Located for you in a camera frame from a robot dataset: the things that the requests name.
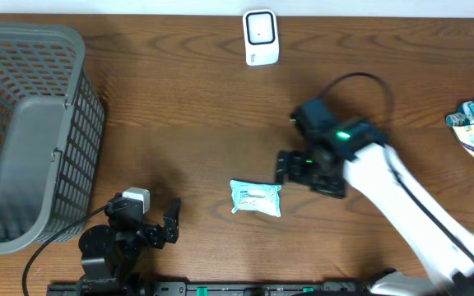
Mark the white barcode scanner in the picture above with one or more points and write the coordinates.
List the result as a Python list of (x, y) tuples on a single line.
[(261, 38)]

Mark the dark grey plastic basket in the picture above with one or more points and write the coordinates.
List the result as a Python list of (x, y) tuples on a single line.
[(51, 126)]

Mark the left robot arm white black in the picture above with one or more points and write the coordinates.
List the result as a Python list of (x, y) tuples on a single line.
[(110, 252)]

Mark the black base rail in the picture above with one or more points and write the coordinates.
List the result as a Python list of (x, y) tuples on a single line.
[(184, 289)]

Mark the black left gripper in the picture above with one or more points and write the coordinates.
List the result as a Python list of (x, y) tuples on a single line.
[(155, 237)]

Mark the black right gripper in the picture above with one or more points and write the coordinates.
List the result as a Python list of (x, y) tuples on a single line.
[(291, 173)]

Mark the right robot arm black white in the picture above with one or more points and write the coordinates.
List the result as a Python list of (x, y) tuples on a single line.
[(356, 154)]

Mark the teal wet wipes pack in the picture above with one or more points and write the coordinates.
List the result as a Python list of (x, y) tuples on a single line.
[(264, 198)]

